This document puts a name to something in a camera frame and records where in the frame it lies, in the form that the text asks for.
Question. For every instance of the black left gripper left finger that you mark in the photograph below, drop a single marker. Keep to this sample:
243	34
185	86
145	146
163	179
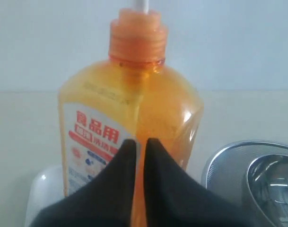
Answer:
106	201

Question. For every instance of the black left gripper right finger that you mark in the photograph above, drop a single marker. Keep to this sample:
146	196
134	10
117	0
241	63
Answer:
174	199

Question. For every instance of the orange soap pump bottle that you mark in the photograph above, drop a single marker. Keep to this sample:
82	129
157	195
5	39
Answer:
132	95

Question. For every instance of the small stainless steel bowl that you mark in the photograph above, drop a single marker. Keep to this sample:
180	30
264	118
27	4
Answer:
265	191

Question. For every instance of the steel mesh strainer basket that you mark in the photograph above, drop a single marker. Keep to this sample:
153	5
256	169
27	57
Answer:
224	171

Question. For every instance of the white plastic tray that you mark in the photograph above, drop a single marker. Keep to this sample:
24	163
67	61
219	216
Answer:
46	189

